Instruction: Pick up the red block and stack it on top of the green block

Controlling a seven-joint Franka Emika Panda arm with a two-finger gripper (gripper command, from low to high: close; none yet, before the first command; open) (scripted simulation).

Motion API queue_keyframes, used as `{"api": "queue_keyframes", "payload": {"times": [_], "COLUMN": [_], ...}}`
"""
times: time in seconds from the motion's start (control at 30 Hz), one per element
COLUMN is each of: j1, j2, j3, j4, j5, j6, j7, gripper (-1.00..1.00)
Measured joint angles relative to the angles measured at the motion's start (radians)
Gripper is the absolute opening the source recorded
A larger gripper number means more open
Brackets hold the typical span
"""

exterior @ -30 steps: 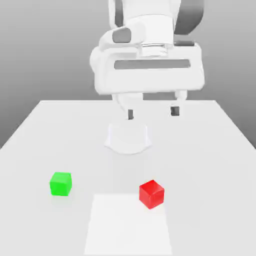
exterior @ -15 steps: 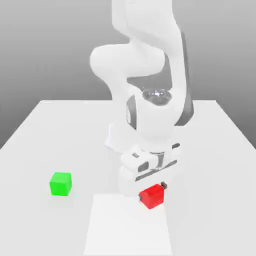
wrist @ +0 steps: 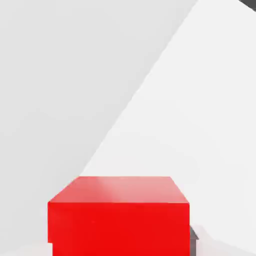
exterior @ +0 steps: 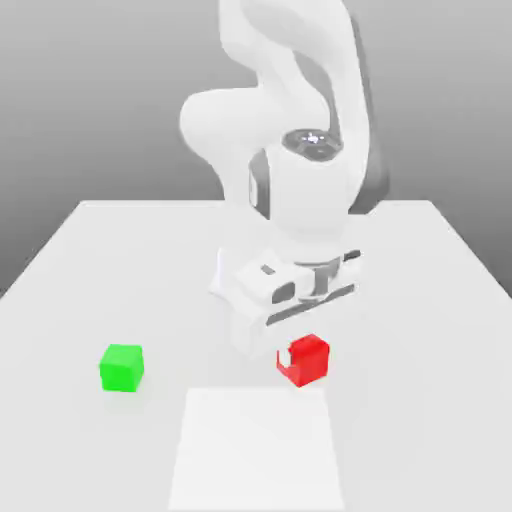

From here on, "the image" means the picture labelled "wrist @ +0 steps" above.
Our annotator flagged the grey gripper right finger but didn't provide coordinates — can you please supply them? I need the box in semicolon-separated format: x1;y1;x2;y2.
189;224;255;256

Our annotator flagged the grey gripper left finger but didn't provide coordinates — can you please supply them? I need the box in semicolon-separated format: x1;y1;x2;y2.
13;242;54;256

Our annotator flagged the small red cube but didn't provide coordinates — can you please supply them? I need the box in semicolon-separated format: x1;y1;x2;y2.
47;175;191;256

